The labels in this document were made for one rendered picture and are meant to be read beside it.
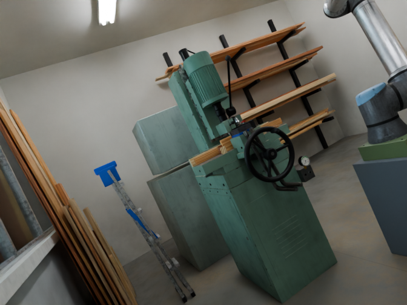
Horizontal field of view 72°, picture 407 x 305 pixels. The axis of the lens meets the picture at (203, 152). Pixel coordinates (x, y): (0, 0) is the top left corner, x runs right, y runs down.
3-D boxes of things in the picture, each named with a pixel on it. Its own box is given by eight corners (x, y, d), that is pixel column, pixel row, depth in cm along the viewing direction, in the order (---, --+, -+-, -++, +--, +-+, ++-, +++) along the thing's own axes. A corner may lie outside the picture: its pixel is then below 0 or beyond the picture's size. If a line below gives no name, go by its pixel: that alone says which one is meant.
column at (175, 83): (217, 169, 189) (172, 72, 186) (207, 170, 210) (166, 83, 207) (244, 155, 196) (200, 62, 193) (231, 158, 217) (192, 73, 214)
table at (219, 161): (211, 175, 141) (206, 164, 141) (195, 176, 170) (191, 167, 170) (301, 129, 160) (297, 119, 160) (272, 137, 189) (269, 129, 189)
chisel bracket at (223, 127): (228, 134, 169) (222, 121, 169) (220, 138, 182) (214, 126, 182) (238, 129, 171) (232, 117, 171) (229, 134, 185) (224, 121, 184)
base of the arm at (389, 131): (386, 132, 157) (379, 115, 156) (419, 126, 138) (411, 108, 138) (361, 145, 152) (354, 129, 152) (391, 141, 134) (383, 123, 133)
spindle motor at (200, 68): (208, 104, 163) (186, 55, 162) (200, 111, 180) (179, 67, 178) (233, 94, 168) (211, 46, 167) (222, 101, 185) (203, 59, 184)
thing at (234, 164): (225, 173, 154) (222, 167, 153) (213, 174, 174) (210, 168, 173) (281, 144, 166) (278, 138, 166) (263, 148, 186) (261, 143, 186)
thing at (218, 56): (231, 216, 352) (149, 41, 342) (214, 212, 404) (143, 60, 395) (367, 134, 448) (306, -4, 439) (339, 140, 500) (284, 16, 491)
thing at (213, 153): (197, 164, 165) (194, 158, 165) (196, 165, 167) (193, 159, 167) (283, 123, 186) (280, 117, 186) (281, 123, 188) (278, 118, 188)
